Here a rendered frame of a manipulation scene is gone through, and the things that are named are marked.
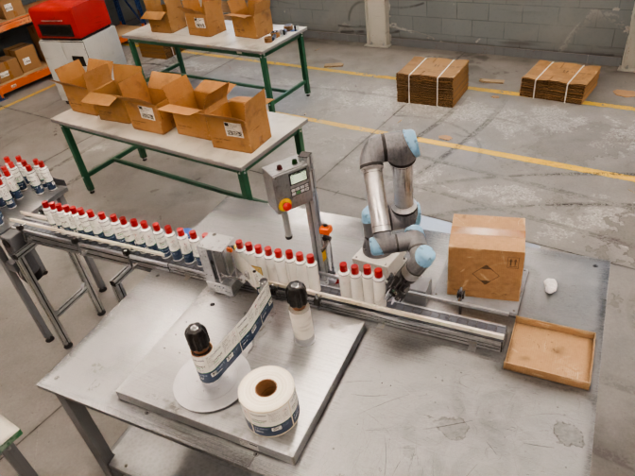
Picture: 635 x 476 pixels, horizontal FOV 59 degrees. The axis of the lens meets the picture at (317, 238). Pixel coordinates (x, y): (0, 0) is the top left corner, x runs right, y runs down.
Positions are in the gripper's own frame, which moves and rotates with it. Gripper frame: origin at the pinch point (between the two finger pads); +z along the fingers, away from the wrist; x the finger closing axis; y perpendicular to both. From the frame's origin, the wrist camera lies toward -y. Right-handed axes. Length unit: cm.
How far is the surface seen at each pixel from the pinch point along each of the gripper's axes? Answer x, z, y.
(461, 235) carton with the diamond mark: 11.2, -27.8, -26.8
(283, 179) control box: -63, -22, -2
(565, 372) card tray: 67, -27, 8
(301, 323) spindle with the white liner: -25.2, 5.4, 32.0
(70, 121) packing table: -282, 181, -138
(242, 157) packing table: -121, 88, -117
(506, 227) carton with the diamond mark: 25, -36, -38
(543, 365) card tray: 60, -23, 7
